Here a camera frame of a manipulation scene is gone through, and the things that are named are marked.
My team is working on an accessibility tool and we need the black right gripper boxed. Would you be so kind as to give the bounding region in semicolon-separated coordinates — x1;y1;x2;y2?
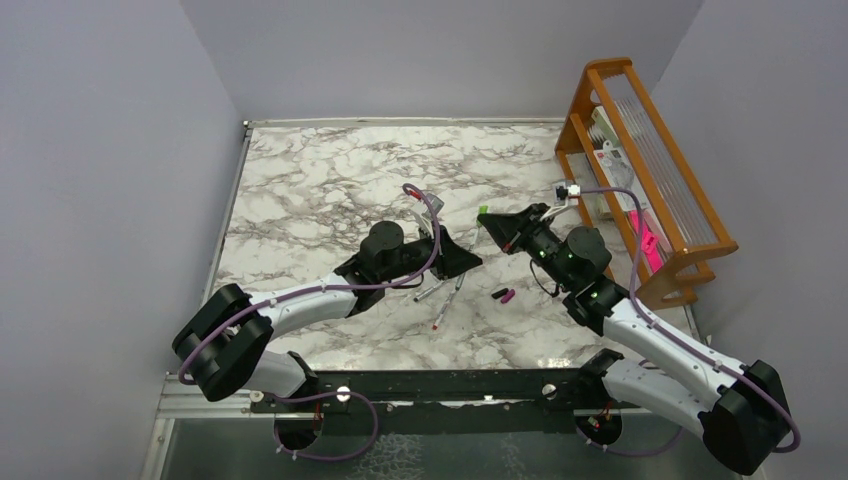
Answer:
480;202;575;290

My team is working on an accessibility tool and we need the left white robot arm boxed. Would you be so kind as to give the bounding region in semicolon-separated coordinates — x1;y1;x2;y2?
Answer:
172;221;483;411

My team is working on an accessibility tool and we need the white marker pen green tip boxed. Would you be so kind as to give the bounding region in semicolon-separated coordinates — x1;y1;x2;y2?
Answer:
454;222;482;293

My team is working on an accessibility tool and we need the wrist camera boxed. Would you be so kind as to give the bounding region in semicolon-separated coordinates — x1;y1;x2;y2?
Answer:
411;193;444;231
553;181;581;206

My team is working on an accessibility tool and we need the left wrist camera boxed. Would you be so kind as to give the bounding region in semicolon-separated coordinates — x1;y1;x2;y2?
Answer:
411;193;444;231

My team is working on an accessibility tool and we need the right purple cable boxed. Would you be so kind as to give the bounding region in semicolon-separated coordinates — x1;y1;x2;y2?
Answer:
561;185;802;460

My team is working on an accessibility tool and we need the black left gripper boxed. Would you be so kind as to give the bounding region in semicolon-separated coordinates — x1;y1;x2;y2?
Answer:
380;222;482;283

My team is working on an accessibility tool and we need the magenta pen cap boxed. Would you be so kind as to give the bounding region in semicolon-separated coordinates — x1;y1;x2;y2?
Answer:
500;289;516;304

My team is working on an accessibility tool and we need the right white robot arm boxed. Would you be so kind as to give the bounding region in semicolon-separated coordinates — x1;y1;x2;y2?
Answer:
477;204;800;475

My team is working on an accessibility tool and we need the black mounting rail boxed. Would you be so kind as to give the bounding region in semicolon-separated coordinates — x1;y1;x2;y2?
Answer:
250;349;623;436

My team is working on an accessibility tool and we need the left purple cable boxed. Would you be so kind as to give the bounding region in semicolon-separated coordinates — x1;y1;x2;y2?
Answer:
177;183;444;463

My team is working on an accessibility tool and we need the grey marker pen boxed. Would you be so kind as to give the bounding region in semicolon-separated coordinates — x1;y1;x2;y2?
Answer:
413;282;444;303

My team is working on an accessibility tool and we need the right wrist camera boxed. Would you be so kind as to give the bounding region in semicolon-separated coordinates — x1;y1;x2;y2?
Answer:
553;181;581;206

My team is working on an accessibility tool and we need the white packaged item in rack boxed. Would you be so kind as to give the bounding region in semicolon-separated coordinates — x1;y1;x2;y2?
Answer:
588;106;650;210

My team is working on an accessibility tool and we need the white marker pen red end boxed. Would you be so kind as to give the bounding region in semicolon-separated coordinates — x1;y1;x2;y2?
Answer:
431;282;460;331

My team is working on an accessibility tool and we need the orange wooden rack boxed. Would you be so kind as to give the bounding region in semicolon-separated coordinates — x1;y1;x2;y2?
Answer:
554;57;738;310

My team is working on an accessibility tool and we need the purple cable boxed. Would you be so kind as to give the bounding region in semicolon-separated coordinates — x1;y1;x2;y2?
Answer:
561;185;802;460
177;183;444;463

